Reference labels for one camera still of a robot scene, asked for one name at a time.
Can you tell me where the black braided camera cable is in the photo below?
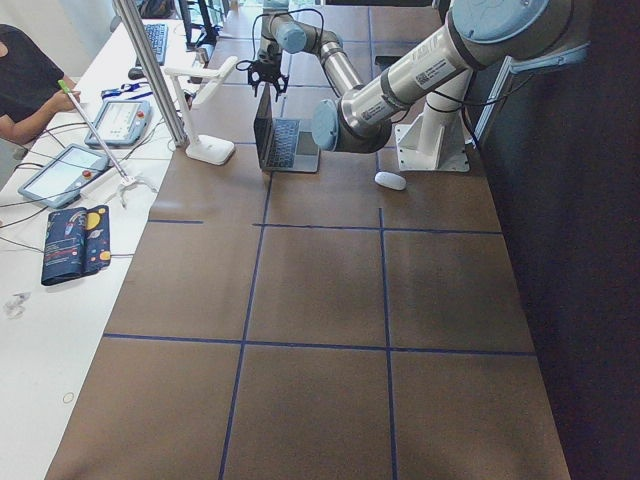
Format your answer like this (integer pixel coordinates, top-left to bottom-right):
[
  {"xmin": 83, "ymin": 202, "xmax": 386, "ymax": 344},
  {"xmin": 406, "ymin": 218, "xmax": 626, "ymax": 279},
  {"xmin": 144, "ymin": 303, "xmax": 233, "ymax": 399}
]
[{"xmin": 235, "ymin": 8, "xmax": 325, "ymax": 71}]

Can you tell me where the dark blue space-print pouch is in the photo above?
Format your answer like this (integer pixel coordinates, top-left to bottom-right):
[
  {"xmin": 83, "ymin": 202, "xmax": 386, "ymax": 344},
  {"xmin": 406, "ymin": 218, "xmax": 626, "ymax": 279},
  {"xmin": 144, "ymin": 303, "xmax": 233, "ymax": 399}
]
[{"xmin": 41, "ymin": 205, "xmax": 111, "ymax": 286}]

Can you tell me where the grey laptop computer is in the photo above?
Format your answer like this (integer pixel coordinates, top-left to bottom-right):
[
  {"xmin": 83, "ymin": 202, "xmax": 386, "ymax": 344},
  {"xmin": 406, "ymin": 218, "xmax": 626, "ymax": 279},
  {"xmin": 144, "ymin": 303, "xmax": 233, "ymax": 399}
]
[{"xmin": 253, "ymin": 86, "xmax": 320, "ymax": 173}]

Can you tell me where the aluminium frame post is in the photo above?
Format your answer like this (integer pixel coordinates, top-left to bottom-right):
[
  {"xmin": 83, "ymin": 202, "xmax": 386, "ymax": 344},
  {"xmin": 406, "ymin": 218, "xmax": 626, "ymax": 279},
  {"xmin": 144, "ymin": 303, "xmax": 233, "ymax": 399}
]
[{"xmin": 113, "ymin": 0, "xmax": 187, "ymax": 147}]

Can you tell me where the near teach pendant tablet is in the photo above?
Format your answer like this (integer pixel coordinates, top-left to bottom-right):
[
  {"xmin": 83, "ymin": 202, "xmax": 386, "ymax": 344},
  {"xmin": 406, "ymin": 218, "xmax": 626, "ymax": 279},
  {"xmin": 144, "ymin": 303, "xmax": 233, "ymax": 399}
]
[{"xmin": 18, "ymin": 144, "xmax": 109, "ymax": 209}]

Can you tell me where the black monitor stand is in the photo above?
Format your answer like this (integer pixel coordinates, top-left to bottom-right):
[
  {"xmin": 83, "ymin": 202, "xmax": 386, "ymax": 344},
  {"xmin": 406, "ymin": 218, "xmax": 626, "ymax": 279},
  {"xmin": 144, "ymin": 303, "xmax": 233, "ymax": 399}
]
[{"xmin": 177, "ymin": 0, "xmax": 219, "ymax": 51}]

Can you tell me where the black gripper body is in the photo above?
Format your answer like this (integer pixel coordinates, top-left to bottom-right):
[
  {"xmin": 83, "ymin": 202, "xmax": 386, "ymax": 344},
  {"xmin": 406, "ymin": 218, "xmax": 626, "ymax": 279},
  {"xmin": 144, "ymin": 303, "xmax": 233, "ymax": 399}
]
[{"xmin": 247, "ymin": 60, "xmax": 289, "ymax": 92}]

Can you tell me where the crumpled clear plastic wrap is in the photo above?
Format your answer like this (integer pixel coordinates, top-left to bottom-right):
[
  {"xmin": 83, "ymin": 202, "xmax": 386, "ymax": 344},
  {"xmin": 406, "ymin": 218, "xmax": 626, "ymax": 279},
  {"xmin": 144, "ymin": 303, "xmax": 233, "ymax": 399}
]
[{"xmin": 3, "ymin": 292, "xmax": 31, "ymax": 319}]

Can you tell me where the white reacher grabber stick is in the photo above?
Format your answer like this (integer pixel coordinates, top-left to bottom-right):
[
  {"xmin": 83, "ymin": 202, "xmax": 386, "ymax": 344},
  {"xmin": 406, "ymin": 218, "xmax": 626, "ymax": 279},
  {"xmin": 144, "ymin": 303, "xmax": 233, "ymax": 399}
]
[{"xmin": 58, "ymin": 80, "xmax": 158, "ymax": 208}]

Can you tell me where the blue lanyard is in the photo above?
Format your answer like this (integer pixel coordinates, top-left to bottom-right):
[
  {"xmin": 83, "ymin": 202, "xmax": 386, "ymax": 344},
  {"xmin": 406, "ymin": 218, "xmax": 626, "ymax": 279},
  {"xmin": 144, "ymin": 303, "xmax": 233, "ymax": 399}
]
[{"xmin": 100, "ymin": 82, "xmax": 153, "ymax": 100}]

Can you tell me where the black computer keyboard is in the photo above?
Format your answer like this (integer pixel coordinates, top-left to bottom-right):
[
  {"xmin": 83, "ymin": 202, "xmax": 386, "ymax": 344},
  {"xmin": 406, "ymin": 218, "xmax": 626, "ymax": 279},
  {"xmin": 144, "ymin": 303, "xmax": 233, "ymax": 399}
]
[{"xmin": 144, "ymin": 23, "xmax": 169, "ymax": 66}]

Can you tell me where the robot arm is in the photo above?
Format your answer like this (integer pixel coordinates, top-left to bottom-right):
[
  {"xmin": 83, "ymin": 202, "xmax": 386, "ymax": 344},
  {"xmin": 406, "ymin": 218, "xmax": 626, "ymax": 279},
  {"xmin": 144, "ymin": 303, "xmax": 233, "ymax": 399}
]
[
  {"xmin": 311, "ymin": 0, "xmax": 593, "ymax": 153},
  {"xmin": 246, "ymin": 1, "xmax": 364, "ymax": 96}
]

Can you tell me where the far teach pendant tablet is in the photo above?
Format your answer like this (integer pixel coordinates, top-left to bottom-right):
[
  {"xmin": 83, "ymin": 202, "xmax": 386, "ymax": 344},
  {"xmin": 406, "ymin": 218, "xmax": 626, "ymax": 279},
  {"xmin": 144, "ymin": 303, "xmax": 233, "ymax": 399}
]
[{"xmin": 93, "ymin": 100, "xmax": 151, "ymax": 148}]

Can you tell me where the person in black shirt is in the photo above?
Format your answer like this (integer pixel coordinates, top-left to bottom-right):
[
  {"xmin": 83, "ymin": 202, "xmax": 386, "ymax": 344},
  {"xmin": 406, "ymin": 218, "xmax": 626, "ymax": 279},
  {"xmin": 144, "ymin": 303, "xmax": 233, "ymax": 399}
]
[{"xmin": 1, "ymin": 24, "xmax": 75, "ymax": 145}]

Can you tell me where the black computer mouse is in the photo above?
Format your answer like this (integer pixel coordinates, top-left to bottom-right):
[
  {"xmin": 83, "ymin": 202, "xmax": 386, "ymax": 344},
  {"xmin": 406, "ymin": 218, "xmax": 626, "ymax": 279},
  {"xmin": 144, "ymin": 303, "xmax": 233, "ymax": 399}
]
[{"xmin": 127, "ymin": 67, "xmax": 145, "ymax": 80}]

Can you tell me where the rubber band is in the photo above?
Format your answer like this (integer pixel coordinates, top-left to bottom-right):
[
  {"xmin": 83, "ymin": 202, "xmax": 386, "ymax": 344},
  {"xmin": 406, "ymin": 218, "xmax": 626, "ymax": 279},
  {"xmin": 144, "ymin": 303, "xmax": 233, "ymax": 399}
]
[{"xmin": 62, "ymin": 392, "xmax": 75, "ymax": 404}]

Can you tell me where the teach pendant tablet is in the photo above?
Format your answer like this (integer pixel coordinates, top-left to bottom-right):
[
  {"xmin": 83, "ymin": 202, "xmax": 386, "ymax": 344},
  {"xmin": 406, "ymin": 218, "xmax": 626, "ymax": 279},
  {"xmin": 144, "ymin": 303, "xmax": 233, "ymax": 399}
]
[
  {"xmin": 93, "ymin": 100, "xmax": 151, "ymax": 148},
  {"xmin": 18, "ymin": 144, "xmax": 109, "ymax": 209}
]

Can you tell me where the white wireless mouse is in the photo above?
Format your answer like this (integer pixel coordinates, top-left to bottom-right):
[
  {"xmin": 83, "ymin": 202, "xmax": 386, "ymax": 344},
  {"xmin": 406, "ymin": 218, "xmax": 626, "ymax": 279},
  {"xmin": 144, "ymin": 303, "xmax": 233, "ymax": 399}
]
[{"xmin": 374, "ymin": 171, "xmax": 406, "ymax": 191}]

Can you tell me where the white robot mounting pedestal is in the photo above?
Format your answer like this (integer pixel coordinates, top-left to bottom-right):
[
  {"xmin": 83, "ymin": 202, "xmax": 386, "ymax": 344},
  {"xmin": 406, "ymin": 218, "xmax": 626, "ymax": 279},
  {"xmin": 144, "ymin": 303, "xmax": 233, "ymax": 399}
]
[{"xmin": 394, "ymin": 93, "xmax": 469, "ymax": 172}]

